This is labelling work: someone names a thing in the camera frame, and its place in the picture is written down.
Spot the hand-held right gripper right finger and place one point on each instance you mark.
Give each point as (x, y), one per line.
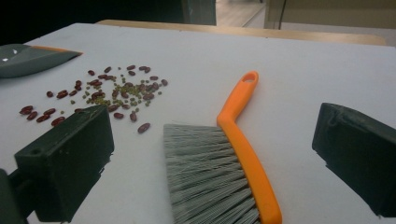
(358, 155)

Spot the beige furniture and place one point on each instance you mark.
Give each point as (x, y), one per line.
(336, 14)

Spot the grey dustpan with orange edge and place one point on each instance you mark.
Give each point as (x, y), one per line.
(28, 62)

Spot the dark curtain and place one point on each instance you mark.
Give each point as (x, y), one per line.
(62, 12)

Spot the pile of red kidney beans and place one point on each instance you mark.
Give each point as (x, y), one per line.
(62, 94)

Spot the pile of green mung beans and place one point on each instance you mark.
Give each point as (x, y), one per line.
(102, 101)

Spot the wooden table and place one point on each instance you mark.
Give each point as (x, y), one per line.
(218, 29)

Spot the grey cabinet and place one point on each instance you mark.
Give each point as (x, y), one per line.
(199, 11)

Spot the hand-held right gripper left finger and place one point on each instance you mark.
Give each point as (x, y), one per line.
(68, 161)

